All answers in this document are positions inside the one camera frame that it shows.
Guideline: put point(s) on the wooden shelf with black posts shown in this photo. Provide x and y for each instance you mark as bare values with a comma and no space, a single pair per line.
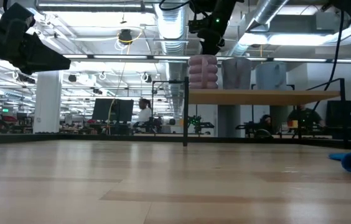
262,97

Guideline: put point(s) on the white building column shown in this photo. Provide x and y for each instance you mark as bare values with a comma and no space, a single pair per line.
47,105

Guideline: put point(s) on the black ceiling camera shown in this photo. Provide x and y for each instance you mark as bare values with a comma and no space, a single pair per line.
125,36

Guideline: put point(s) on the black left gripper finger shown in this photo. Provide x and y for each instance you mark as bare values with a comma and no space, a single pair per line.
41,59

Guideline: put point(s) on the person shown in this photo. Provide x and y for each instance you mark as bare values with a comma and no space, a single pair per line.
306,116
145,115
265,121

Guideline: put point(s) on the light blue mug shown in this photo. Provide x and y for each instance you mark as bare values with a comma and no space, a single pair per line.
269,76

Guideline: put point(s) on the lavender mug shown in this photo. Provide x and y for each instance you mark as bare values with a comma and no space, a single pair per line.
236,74

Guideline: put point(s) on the orange box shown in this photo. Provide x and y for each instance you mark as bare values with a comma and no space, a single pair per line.
292,124

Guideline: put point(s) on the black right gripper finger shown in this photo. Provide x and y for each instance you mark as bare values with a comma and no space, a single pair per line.
212,43

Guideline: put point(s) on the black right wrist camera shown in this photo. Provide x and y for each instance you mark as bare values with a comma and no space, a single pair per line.
200,25

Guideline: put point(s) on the dark background monitor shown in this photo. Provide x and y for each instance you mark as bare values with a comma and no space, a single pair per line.
113,110

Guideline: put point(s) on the pink ribbed mug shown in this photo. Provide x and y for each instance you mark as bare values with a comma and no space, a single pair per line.
203,73

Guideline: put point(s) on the LED light bar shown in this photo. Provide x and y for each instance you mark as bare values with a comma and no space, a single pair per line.
132,57

